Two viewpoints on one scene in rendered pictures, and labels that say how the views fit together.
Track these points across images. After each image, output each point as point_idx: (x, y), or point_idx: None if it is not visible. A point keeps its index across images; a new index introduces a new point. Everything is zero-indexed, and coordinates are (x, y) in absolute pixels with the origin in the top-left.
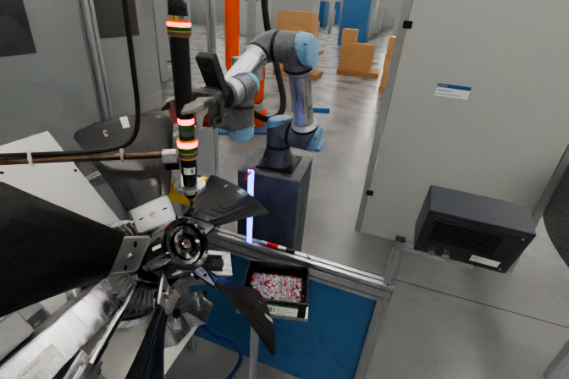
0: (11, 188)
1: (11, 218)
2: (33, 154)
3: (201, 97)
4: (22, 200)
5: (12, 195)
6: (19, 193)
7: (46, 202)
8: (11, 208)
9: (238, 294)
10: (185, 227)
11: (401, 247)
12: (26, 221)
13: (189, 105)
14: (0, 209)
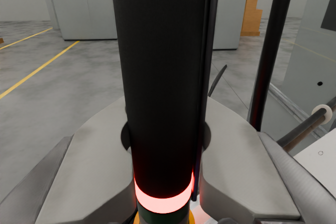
0: (222, 72)
1: (211, 87)
2: (319, 109)
3: (112, 183)
4: (215, 82)
5: (218, 76)
6: (218, 77)
7: (210, 95)
8: (214, 82)
9: None
10: None
11: None
12: (208, 94)
13: (116, 100)
14: (216, 78)
